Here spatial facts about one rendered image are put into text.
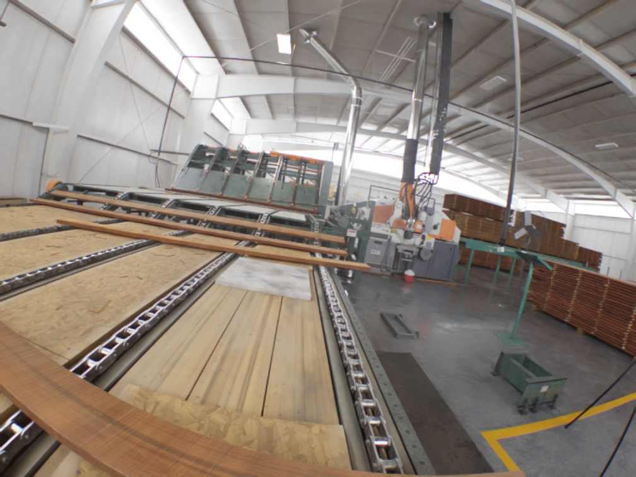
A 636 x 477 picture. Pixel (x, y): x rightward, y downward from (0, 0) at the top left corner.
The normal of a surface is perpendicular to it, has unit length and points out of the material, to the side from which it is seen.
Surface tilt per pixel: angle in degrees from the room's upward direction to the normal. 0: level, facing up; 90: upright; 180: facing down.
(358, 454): 0
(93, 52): 90
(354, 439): 0
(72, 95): 90
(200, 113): 90
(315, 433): 0
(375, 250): 90
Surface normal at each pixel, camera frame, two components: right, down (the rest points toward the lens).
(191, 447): 0.17, -0.98
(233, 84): 0.06, 0.11
